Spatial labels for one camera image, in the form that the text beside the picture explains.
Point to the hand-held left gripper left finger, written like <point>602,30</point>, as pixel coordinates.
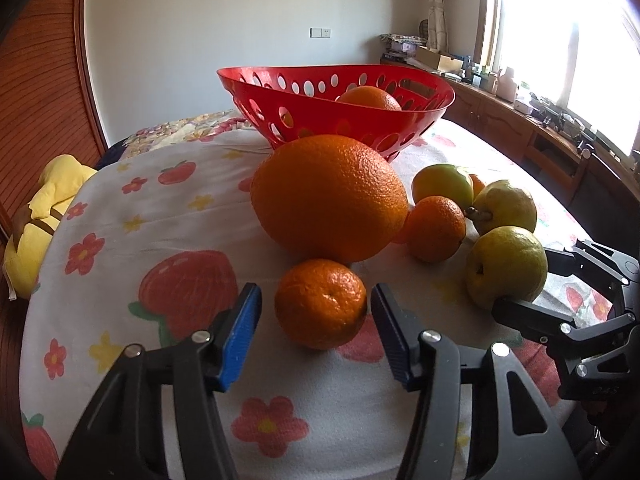
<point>242,330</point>

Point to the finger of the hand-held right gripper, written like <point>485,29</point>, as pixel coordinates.
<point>600,262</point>
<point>535,317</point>

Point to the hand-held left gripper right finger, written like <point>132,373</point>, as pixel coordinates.
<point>395,340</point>

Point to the green yellow pear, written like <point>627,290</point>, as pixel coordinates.
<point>505,265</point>
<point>442,185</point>
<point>507,205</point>

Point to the small mandarin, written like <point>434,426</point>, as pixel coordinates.
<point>477,185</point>

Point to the large orange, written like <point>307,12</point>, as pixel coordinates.
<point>370,99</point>
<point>330,200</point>

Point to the red perforated plastic basket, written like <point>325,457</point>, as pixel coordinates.
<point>310,122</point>

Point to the strawberry flower print blanket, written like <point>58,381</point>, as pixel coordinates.
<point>150,240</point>

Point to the wooden cabinet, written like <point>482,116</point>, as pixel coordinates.
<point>500,120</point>

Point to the white plastic jug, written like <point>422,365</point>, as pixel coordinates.
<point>507,85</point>

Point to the patterned quilt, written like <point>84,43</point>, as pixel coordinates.
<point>200,125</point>

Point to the yellow plush toy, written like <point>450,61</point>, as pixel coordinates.
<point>35,240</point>

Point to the window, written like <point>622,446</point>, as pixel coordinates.
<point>560,35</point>

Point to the cardboard box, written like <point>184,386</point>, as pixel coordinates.
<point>440,60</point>

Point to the stack of books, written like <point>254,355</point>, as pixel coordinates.
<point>400,50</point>

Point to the patterned curtain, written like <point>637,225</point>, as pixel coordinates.
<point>436,5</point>

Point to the wooden slatted headboard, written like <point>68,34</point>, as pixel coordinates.
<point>45,85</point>

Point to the white wall outlet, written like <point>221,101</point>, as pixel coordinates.
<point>320,32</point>

